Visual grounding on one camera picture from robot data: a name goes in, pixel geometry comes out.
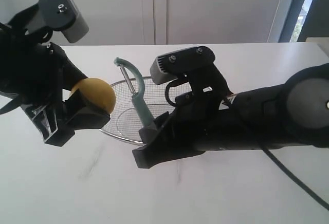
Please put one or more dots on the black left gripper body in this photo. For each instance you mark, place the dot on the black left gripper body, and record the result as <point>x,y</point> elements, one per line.
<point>34,70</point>

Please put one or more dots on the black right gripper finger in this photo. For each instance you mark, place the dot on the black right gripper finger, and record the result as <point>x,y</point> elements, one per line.
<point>161,150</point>
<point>160,131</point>

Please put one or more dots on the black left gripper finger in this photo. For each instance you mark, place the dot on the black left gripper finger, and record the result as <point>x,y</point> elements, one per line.
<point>47,119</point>
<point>80,113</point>

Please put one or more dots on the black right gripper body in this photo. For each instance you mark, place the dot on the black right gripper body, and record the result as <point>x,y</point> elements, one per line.
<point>204,114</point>

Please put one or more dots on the teal handled peeler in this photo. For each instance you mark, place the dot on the teal handled peeler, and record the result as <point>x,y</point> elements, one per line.
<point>138,90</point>

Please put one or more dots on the yellow lemon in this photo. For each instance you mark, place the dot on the yellow lemon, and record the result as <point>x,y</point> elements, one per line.
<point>98,92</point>

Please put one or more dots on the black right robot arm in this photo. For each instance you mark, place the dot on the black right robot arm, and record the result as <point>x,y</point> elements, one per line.
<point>291,114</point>

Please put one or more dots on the oval steel mesh basket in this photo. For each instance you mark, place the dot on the oval steel mesh basket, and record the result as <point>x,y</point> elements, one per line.
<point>132,111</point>

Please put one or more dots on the white cabinet doors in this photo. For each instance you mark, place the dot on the white cabinet doors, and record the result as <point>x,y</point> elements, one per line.
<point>143,22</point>

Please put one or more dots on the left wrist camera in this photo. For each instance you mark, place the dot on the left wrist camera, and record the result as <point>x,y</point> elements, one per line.
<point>65,17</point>

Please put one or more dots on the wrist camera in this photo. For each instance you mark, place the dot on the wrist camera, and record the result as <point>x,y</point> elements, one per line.
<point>65,17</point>
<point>173,65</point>

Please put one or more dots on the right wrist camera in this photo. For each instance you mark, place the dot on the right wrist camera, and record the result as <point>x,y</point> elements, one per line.
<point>173,65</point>

